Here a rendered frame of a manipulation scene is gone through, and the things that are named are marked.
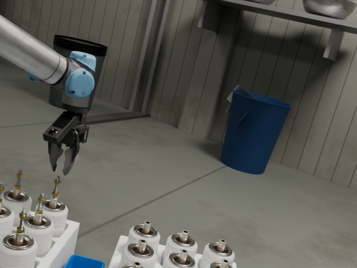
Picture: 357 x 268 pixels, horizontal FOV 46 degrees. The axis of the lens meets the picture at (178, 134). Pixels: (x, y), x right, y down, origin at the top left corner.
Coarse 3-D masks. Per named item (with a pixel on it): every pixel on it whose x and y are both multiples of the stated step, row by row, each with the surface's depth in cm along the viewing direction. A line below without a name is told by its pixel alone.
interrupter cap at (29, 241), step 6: (12, 234) 109; (24, 234) 110; (6, 240) 106; (12, 240) 107; (24, 240) 108; (30, 240) 108; (6, 246) 103; (12, 246) 104; (18, 246) 104; (24, 246) 105; (30, 246) 106
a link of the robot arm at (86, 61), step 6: (72, 54) 118; (78, 54) 117; (84, 54) 118; (90, 54) 122; (72, 60) 117; (78, 60) 117; (84, 60) 117; (90, 60) 118; (84, 66) 118; (90, 66) 119; (90, 72) 119
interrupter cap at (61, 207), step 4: (48, 200) 132; (44, 204) 129; (48, 204) 130; (60, 204) 131; (64, 204) 132; (44, 208) 126; (48, 208) 127; (52, 208) 128; (56, 208) 128; (60, 208) 129; (64, 208) 129
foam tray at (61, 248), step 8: (72, 224) 136; (64, 232) 130; (72, 232) 132; (56, 240) 125; (64, 240) 126; (72, 240) 134; (56, 248) 121; (64, 248) 125; (72, 248) 137; (48, 256) 116; (56, 256) 118; (64, 256) 128; (40, 264) 112; (48, 264) 113; (56, 264) 120; (64, 264) 131
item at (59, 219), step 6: (42, 210) 126; (66, 210) 130; (48, 216) 125; (54, 216) 126; (60, 216) 127; (66, 216) 131; (54, 222) 127; (60, 222) 128; (54, 228) 127; (60, 228) 129; (54, 234) 128; (60, 234) 130
